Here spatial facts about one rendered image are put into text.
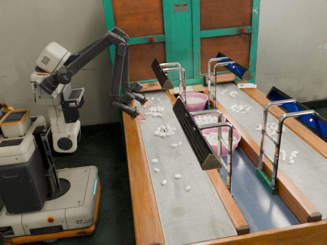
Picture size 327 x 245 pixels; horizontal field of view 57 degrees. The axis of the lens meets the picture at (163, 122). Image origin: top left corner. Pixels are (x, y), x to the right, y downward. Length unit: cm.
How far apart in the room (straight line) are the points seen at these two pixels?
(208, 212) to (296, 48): 302
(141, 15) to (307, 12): 213
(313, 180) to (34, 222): 181
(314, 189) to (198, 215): 60
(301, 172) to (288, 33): 251
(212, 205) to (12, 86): 300
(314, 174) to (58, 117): 161
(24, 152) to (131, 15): 140
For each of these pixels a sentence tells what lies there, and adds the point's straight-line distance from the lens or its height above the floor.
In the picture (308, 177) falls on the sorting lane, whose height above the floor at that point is 74.
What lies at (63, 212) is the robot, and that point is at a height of 27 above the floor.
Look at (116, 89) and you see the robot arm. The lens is 194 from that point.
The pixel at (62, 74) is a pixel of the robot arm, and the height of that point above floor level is 126.
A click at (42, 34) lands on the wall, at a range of 370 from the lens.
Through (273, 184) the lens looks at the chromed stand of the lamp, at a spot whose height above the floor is 73.
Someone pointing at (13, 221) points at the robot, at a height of 26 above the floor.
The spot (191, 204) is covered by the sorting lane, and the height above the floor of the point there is 74.
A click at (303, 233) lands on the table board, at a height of 70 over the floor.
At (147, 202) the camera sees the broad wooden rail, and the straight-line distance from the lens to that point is 149.
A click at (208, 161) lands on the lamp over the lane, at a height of 108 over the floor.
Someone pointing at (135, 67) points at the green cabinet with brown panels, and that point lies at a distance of 280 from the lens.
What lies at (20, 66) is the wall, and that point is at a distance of 385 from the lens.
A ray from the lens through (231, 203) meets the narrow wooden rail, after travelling 148.
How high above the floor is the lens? 172
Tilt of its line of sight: 26 degrees down
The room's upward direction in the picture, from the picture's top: 4 degrees counter-clockwise
